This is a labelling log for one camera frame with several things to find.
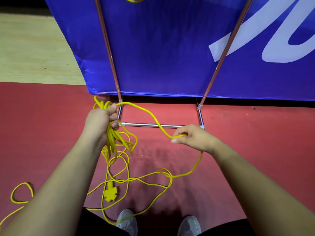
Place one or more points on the person's right thumb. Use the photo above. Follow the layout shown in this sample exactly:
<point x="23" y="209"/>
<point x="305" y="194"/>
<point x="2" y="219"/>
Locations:
<point x="179" y="140"/>

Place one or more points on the person's left thumb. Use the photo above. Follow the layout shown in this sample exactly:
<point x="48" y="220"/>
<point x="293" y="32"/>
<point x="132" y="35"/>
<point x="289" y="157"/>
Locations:
<point x="112" y="108"/>

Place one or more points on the person's right forearm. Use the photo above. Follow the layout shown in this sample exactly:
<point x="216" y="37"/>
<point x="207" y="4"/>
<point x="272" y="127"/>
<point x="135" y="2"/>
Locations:
<point x="256" y="189"/>

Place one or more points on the person's right hand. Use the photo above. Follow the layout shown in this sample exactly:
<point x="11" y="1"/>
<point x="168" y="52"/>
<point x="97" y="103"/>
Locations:
<point x="199" y="138"/>

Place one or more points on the person's left hand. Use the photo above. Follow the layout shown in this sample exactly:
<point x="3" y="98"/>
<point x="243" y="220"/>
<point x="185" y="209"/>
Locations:
<point x="97" y="124"/>

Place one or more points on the grey left shoe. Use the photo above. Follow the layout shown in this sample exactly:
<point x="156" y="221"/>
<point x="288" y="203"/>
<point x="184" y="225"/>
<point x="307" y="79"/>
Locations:
<point x="128" y="222"/>

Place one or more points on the black shorts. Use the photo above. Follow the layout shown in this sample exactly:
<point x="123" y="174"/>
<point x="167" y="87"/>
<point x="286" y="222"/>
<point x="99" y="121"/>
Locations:
<point x="98" y="226"/>

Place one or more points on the grey shoe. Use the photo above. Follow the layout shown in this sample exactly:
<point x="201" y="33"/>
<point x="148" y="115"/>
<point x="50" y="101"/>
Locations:
<point x="128" y="222"/>
<point x="190" y="226"/>

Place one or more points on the person's left forearm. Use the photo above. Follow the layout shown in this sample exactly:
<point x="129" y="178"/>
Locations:
<point x="53" y="191"/>

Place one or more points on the metal banner stand frame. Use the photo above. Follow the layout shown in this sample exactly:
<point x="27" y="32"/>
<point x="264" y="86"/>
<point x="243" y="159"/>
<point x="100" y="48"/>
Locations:
<point x="147" y="125"/>

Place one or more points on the grey right shoe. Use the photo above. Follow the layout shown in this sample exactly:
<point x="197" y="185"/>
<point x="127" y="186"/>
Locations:
<point x="190" y="226"/>

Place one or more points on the blue banner with white print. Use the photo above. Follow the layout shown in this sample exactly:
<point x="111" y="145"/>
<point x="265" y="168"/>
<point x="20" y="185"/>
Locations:
<point x="162" y="46"/>

